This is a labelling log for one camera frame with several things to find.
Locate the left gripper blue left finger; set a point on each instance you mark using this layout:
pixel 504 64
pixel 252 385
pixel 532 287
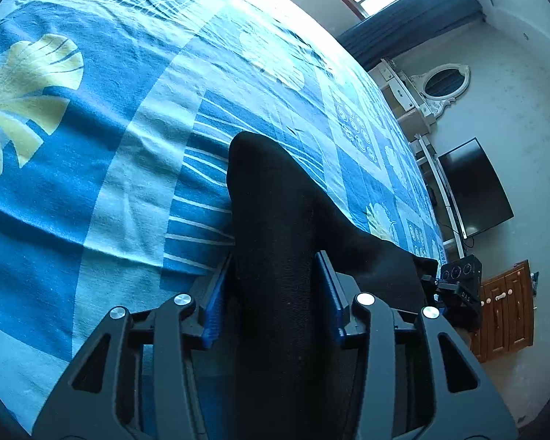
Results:
pixel 212 304

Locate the black pants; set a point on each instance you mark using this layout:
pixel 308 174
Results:
pixel 291 382

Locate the white oval wall mirror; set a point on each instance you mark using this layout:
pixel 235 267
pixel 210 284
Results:
pixel 441 86

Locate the brown wooden door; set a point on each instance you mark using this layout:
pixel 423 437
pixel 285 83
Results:
pixel 508 314

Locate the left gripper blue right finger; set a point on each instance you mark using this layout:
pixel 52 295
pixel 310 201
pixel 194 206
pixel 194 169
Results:
pixel 336 305

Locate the white tv cabinet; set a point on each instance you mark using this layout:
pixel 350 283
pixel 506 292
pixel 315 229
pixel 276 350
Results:
pixel 425 154

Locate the blue patterned bed sheet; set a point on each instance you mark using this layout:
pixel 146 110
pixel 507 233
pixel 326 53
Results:
pixel 115 122

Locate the dark blue window curtain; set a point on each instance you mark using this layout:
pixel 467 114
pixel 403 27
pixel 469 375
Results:
pixel 404 25

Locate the black flat television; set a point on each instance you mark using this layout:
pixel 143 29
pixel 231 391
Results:
pixel 480 201

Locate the white dressing table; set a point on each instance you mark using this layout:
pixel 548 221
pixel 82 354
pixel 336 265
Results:
pixel 409 107

